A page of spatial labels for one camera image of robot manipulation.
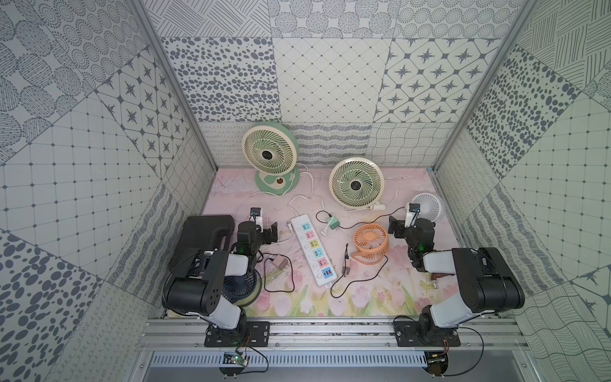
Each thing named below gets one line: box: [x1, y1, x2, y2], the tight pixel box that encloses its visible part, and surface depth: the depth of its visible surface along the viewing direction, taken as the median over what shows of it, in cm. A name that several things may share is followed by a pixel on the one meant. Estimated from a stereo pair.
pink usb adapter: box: [272, 255, 288, 271], surface depth 90 cm
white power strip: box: [290, 214, 339, 289], surface depth 92 cm
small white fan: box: [412, 192, 447, 223], surface depth 95 cm
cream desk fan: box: [328, 156, 386, 211], surface depth 100 cm
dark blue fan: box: [220, 268, 263, 308], surface depth 81 cm
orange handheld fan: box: [351, 222, 390, 266], surface depth 88 cm
